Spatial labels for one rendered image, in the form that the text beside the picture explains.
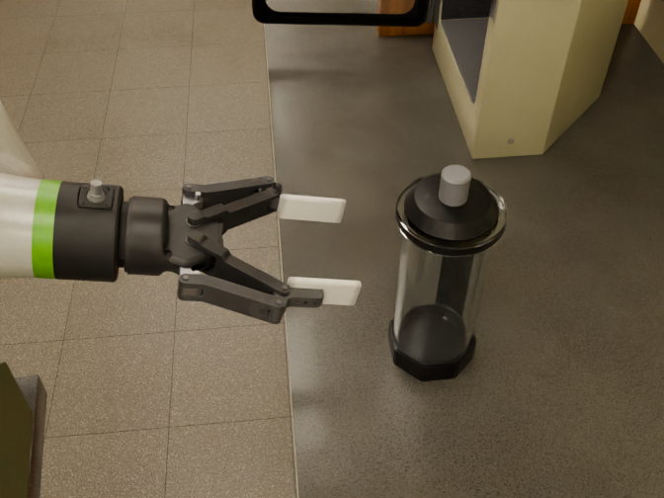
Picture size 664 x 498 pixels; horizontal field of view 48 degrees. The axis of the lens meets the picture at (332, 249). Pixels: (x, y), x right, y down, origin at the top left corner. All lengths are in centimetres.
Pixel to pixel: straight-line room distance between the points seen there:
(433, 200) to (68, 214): 33
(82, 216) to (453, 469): 45
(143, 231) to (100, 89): 244
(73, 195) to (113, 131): 218
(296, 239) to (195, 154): 171
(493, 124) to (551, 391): 42
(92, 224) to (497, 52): 61
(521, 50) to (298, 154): 36
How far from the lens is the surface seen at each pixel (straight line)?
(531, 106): 114
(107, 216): 70
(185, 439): 195
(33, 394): 93
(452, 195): 71
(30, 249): 71
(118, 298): 227
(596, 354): 95
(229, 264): 70
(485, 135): 115
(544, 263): 103
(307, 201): 78
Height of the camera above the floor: 166
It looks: 46 degrees down
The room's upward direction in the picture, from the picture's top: straight up
